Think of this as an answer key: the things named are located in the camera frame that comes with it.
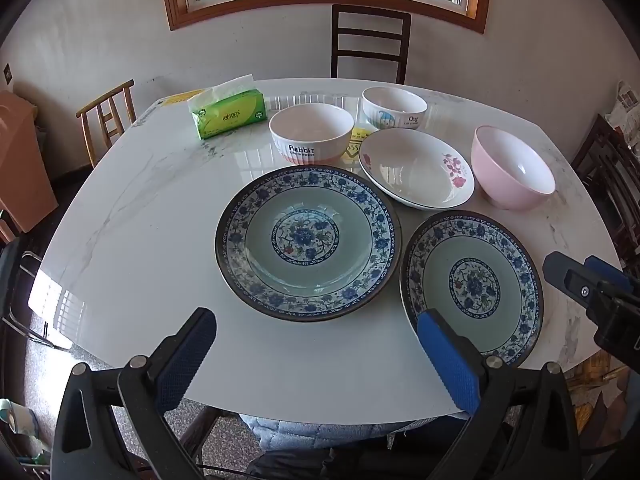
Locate round yellow warning sticker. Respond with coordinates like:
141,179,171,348
342,127,373,161

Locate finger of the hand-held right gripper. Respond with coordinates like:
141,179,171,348
584,255,640,306
543,251,640,363

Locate light wooden chair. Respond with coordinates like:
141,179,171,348
76,79,137,168

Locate black metal chair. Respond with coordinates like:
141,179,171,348
0,237,76,353

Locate orange cabinet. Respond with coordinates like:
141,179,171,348
0,91,60,233

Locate white bowl with blue cartoon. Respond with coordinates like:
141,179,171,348
361,86,429,132

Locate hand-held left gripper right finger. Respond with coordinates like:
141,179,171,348
416,308,583,480

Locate newspaper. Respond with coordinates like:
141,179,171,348
605,80,640,136

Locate blue quilted jacket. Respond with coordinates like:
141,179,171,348
240,412,466,451

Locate yellow wooden furniture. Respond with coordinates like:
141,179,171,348
565,352,640,436

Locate large blue patterned plate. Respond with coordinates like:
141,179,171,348
215,165,403,322

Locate teal paper roll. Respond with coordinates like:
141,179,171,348
0,397,41,436

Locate white floral plate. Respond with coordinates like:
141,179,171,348
358,128,476,210

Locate white bowl with pink base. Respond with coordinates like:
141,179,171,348
269,103,356,165

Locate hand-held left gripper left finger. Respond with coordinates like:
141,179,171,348
51,306,218,480

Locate small blue patterned plate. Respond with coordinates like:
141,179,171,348
399,210,545,367

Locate dark carved wooden chair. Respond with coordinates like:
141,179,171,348
570,114,640,271

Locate green tissue pack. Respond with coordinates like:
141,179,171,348
187,74,268,141

